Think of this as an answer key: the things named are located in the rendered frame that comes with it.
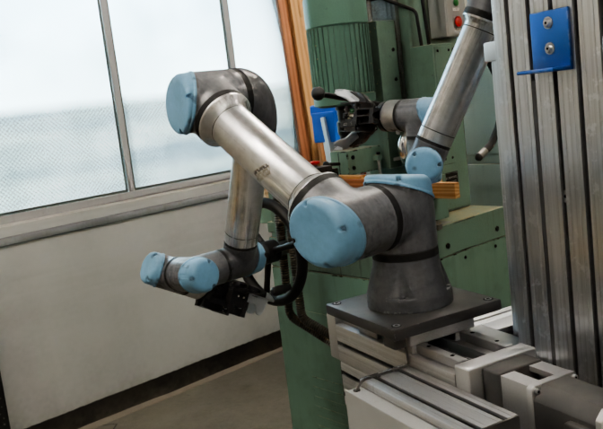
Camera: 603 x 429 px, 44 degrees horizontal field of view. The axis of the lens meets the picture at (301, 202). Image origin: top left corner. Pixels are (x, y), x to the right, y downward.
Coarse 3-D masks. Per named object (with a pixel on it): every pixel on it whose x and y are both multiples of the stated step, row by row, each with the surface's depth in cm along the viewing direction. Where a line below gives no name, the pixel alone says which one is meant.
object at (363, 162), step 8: (336, 152) 212; (344, 152) 210; (352, 152) 210; (360, 152) 213; (368, 152) 215; (336, 160) 213; (344, 160) 210; (352, 160) 211; (360, 160) 213; (368, 160) 215; (344, 168) 211; (352, 168) 211; (360, 168) 213; (368, 168) 215; (376, 168) 217
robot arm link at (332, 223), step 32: (192, 96) 138; (224, 96) 138; (192, 128) 141; (224, 128) 136; (256, 128) 133; (256, 160) 130; (288, 160) 127; (288, 192) 125; (320, 192) 120; (352, 192) 120; (320, 224) 116; (352, 224) 115; (384, 224) 120; (320, 256) 118; (352, 256) 117
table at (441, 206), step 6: (438, 198) 195; (444, 198) 197; (438, 204) 195; (444, 204) 197; (264, 210) 223; (438, 210) 195; (444, 210) 197; (264, 216) 223; (270, 216) 221; (438, 216) 195; (444, 216) 197; (264, 222) 224; (270, 222) 207; (270, 228) 207
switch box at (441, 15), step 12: (432, 0) 217; (444, 0) 215; (432, 12) 218; (444, 12) 215; (456, 12) 218; (432, 24) 219; (444, 24) 216; (432, 36) 220; (444, 36) 216; (456, 36) 221
